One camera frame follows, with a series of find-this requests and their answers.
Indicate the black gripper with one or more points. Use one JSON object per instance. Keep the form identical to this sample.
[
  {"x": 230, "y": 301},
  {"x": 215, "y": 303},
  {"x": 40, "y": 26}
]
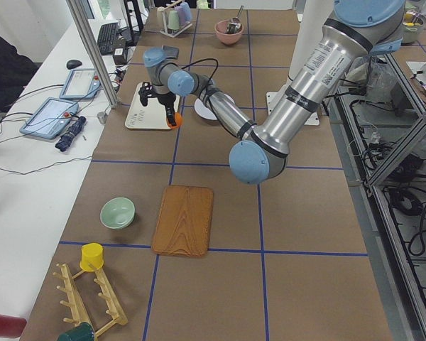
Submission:
[{"x": 164, "y": 98}]

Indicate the folded navy umbrella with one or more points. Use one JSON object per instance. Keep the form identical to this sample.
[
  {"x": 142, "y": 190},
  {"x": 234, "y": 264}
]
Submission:
[{"x": 68, "y": 137}]

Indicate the pink bowl with ice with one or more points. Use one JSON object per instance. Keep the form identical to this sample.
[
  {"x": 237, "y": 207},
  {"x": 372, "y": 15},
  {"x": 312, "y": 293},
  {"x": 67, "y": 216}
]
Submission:
[{"x": 225, "y": 36}]

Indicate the wooden mug rack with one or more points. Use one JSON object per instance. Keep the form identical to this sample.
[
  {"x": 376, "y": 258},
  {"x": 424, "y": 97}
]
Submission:
[{"x": 89, "y": 298}]

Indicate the green ceramic bowl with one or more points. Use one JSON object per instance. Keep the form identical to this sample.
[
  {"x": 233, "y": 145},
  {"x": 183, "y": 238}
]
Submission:
[{"x": 117, "y": 213}]

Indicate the wooden cutting board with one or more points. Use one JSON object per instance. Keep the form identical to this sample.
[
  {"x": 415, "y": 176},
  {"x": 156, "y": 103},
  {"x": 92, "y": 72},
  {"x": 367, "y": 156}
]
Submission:
[{"x": 184, "y": 221}]

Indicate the cream bear serving tray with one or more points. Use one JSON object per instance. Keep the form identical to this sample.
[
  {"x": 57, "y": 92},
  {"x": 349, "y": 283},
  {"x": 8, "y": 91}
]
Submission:
[{"x": 151, "y": 117}]

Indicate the dark green cup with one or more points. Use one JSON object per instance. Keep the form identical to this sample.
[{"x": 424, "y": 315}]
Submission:
[{"x": 82, "y": 332}]

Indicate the black computer mouse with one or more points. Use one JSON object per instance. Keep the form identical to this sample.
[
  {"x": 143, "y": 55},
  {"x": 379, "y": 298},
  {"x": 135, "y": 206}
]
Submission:
[{"x": 73, "y": 63}]

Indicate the green cup on rack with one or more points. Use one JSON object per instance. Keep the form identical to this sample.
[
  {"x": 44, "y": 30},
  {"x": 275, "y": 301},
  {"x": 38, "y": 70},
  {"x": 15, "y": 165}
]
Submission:
[{"x": 173, "y": 20}]

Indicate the aluminium frame post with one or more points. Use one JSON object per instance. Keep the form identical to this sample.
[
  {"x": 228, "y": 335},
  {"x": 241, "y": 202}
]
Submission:
[{"x": 84, "y": 29}]

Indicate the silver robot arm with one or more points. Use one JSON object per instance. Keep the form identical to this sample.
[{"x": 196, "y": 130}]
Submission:
[{"x": 353, "y": 29}]

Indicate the orange fruit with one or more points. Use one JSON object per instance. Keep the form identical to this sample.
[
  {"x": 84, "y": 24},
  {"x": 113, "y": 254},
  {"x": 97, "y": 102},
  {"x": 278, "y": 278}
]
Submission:
[{"x": 177, "y": 119}]

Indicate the far blue teach pendant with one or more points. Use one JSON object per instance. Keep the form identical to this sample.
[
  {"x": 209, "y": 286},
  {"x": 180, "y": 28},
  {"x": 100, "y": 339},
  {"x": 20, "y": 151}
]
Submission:
[{"x": 80, "y": 84}]

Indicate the black keyboard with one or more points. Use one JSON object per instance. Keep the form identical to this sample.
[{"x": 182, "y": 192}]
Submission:
[{"x": 109, "y": 38}]

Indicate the grey folded cloth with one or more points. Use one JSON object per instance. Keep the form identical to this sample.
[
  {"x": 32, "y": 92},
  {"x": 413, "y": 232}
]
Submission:
[{"x": 171, "y": 52}]

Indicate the white round plate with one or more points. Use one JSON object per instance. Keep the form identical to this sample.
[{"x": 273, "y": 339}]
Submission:
[{"x": 203, "y": 111}]

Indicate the white wire cup rack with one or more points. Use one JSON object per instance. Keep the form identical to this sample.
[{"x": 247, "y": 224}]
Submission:
[{"x": 162, "y": 16}]

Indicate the yellow cup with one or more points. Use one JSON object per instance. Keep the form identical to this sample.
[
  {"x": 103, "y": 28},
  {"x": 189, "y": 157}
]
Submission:
[{"x": 92, "y": 257}]

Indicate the red cup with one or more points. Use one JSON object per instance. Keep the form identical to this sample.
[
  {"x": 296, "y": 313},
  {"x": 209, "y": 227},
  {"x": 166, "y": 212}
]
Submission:
[{"x": 11, "y": 326}]

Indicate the small metal cup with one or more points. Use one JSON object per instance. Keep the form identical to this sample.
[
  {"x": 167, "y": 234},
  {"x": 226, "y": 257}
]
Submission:
[{"x": 102, "y": 117}]

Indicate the near blue teach pendant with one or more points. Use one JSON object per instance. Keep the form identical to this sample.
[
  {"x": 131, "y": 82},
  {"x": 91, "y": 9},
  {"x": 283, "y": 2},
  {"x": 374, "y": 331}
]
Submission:
[{"x": 51, "y": 118}]

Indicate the blue teach pendant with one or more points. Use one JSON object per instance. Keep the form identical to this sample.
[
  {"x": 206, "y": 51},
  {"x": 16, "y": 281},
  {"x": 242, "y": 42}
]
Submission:
[
  {"x": 51, "y": 118},
  {"x": 80, "y": 84}
]

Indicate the metal ice scoop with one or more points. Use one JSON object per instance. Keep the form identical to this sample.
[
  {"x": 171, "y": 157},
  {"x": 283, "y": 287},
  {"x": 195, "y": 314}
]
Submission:
[{"x": 234, "y": 23}]

